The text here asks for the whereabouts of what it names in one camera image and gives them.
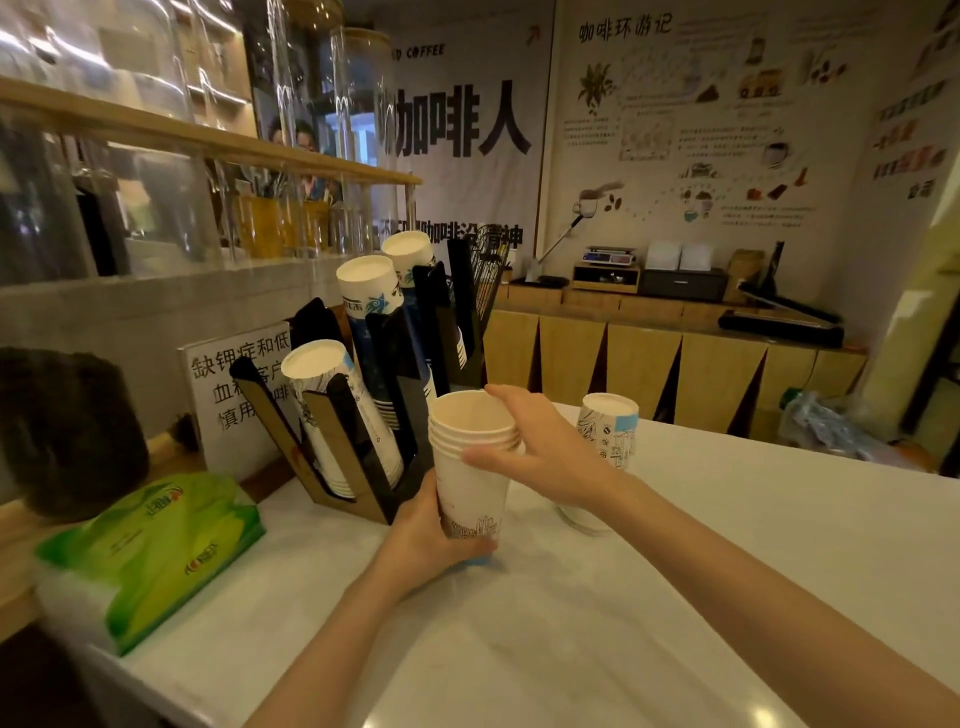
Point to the black and wood cup holder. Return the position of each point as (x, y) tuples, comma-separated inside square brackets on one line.
[(375, 480)]

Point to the person's left thumb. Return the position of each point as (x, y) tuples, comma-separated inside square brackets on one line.
[(430, 499)]

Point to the brown paper bag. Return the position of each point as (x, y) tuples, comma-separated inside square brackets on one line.
[(744, 274)]

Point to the upturned printed paper cup stack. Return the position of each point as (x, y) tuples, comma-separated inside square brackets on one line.
[(609, 431)]

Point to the white notice sign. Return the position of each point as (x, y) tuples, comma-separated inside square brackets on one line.
[(217, 397)]

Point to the wooden shelf board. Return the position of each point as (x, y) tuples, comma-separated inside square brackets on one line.
[(187, 139)]

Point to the small wooden box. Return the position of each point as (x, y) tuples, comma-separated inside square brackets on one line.
[(605, 279)]

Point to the green tissue pack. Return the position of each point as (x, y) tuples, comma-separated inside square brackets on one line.
[(150, 555)]

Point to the black appliance box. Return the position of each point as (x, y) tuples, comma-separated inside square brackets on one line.
[(682, 286)]

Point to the black flat machine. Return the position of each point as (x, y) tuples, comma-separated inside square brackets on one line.
[(784, 319)]

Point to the amber drinking glasses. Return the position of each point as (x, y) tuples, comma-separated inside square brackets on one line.
[(274, 225)]

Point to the wooden panelled counter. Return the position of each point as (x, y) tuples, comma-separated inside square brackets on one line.
[(675, 367)]

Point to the white square box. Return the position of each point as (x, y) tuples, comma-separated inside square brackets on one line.
[(697, 256), (663, 255)]

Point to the person's left forearm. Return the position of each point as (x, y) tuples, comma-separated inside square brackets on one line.
[(330, 652)]

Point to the person's left hand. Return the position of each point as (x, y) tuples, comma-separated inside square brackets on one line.
[(411, 540)]

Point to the person's right thumb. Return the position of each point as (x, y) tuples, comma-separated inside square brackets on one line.
[(491, 457)]

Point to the short paper cup stack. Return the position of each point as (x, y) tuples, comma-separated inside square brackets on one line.
[(322, 375)]

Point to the illustrated wall poster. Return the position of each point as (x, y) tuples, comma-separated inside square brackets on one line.
[(697, 127)]

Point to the large glass jar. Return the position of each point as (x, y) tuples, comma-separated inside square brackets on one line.
[(97, 45)]

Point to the slim paper cup stack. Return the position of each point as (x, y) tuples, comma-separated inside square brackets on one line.
[(407, 251)]

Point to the digital kitchen scale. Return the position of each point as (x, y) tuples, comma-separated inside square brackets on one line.
[(608, 256)]

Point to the dark fuzzy object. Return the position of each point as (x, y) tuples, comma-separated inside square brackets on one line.
[(67, 435)]

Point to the tall glass jar wooden lid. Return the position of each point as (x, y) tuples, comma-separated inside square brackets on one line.
[(364, 97)]

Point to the stack of nested paper cups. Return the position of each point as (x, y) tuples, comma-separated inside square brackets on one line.
[(469, 480)]

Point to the clear plastic bag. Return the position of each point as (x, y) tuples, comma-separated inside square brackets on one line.
[(840, 431)]

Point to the tall blue-print paper cup stack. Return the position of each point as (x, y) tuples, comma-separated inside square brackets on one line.
[(371, 300)]

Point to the person's right forearm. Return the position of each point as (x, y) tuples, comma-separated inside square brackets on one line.
[(765, 592)]

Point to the person's right hand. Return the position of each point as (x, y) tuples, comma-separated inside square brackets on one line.
[(559, 450)]

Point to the white banner with black letters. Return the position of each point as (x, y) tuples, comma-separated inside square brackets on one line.
[(469, 127)]

